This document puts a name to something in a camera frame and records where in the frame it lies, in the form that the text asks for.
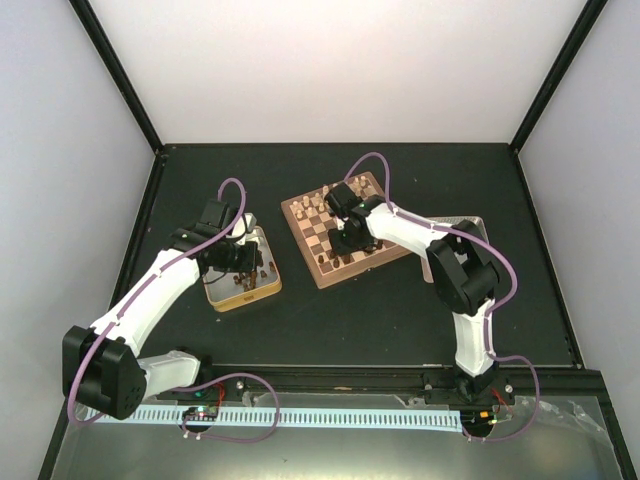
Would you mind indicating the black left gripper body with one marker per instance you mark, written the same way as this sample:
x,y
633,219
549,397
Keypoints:
x,y
236,262

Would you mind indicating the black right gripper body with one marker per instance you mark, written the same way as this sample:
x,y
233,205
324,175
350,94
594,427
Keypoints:
x,y
349,243

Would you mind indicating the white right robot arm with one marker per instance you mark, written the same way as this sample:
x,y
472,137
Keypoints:
x,y
464,273

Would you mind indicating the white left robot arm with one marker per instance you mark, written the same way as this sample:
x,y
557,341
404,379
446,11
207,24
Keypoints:
x,y
101,364

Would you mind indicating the gold tin with pieces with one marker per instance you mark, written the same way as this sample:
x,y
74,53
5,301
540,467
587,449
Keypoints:
x,y
230,291

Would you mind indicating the wooden chess board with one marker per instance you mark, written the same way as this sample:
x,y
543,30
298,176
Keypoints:
x,y
311,234

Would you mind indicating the white rook near corner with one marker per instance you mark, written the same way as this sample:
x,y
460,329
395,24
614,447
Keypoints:
x,y
299,210

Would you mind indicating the light blue slotted strip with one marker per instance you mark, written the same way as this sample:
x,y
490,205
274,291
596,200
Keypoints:
x,y
288,417

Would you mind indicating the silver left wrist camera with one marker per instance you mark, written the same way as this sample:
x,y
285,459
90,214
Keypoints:
x,y
249,222

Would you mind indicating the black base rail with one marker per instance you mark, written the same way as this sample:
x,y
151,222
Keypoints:
x,y
434,385

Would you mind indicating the black frame post left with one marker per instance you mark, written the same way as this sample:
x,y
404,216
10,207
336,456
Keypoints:
x,y
103,46

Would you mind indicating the black frame post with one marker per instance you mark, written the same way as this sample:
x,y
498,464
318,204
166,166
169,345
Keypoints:
x,y
573,43
103,46

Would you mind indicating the black frame post right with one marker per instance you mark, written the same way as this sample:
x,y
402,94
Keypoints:
x,y
573,43

